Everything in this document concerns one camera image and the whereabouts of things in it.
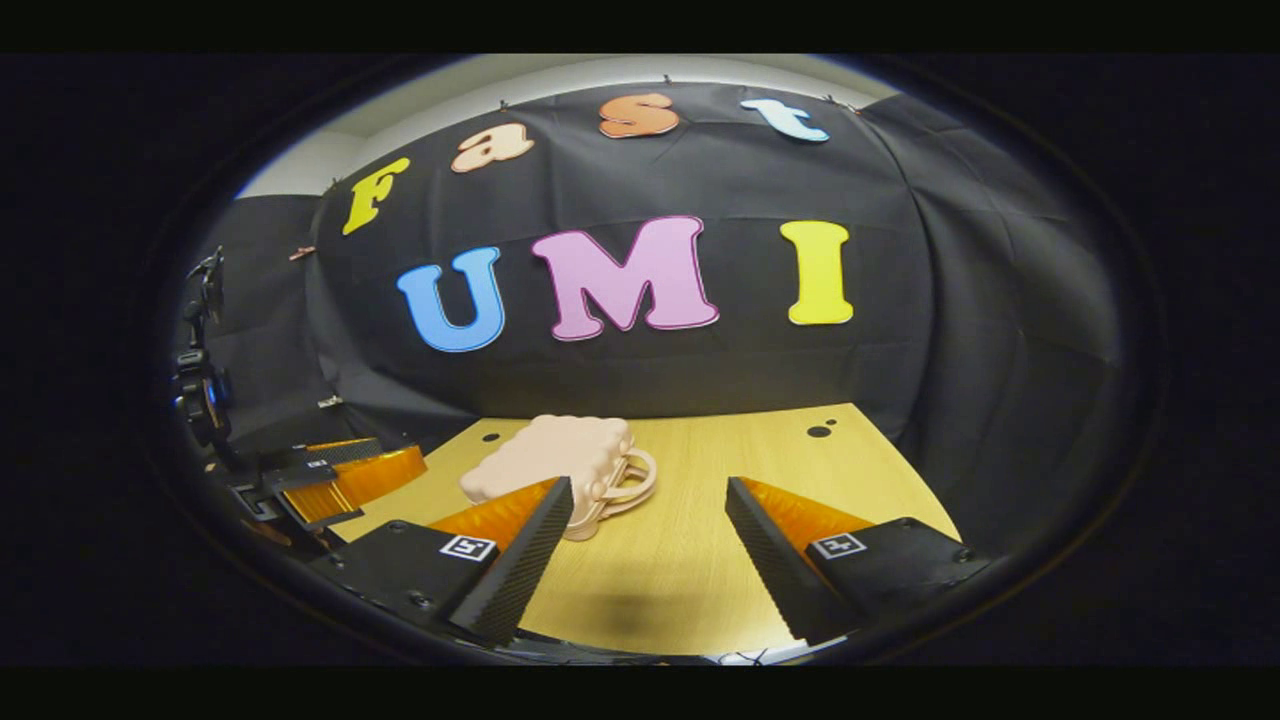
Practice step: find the pink suitcase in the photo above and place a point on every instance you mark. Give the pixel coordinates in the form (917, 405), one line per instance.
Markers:
(550, 460)

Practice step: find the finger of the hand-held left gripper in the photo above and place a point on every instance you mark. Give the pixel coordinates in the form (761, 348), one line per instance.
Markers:
(370, 480)
(340, 452)

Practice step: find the black camera stand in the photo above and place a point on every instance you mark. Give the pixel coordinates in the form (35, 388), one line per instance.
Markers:
(200, 390)

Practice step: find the black backdrop cloth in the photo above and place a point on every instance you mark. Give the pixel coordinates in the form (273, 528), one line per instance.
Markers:
(700, 370)

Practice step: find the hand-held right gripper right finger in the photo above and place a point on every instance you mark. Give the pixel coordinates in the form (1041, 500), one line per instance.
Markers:
(775, 565)

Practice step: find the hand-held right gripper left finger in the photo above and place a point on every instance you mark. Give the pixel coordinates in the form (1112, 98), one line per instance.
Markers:
(520, 565)

